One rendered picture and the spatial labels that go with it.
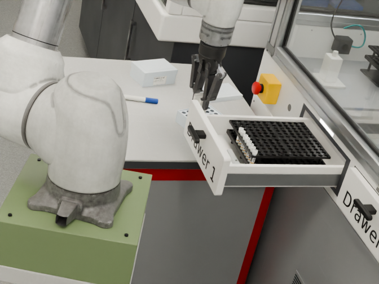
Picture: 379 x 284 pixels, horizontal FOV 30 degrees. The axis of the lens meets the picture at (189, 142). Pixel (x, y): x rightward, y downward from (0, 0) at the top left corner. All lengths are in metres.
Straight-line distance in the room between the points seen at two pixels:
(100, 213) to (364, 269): 0.67
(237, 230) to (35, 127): 0.91
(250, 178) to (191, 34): 0.94
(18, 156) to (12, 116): 1.77
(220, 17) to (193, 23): 0.67
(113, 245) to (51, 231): 0.12
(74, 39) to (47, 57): 2.96
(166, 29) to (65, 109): 1.19
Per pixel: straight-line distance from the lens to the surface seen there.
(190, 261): 2.19
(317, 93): 1.96
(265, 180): 1.76
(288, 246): 2.11
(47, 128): 1.42
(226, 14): 1.87
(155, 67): 2.30
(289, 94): 2.11
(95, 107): 1.37
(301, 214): 2.03
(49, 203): 1.47
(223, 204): 2.08
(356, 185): 1.75
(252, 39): 2.64
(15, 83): 1.48
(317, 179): 1.82
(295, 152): 1.82
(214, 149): 1.71
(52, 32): 1.51
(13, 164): 3.18
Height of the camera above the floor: 1.77
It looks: 30 degrees down
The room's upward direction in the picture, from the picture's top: 13 degrees clockwise
